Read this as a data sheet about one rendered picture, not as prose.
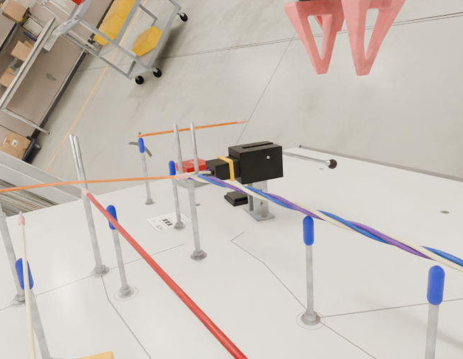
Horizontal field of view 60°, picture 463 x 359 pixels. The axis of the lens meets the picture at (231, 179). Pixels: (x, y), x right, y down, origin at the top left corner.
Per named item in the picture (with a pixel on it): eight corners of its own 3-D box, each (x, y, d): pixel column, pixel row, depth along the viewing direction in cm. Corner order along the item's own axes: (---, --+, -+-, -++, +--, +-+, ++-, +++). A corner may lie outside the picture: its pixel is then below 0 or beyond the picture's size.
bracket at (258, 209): (274, 217, 50) (273, 179, 49) (257, 221, 50) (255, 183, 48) (259, 206, 54) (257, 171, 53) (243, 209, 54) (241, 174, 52)
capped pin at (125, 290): (118, 289, 37) (102, 203, 35) (134, 287, 37) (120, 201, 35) (116, 298, 36) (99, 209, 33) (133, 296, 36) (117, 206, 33)
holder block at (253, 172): (283, 177, 50) (282, 145, 48) (242, 185, 48) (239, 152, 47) (268, 169, 53) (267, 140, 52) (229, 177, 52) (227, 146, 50)
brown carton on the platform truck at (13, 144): (23, 144, 733) (4, 135, 713) (31, 140, 691) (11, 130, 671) (13, 163, 719) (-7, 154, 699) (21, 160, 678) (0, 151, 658)
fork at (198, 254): (205, 250, 43) (191, 120, 39) (210, 257, 42) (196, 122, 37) (187, 254, 43) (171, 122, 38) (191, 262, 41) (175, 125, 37)
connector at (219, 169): (251, 174, 49) (249, 158, 48) (214, 182, 47) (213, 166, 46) (239, 169, 51) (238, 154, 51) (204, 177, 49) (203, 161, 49)
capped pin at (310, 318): (298, 322, 31) (294, 219, 28) (305, 311, 32) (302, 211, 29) (316, 328, 30) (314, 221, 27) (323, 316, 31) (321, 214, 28)
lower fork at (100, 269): (89, 271, 41) (60, 134, 37) (106, 265, 42) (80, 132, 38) (94, 278, 39) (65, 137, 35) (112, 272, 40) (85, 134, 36)
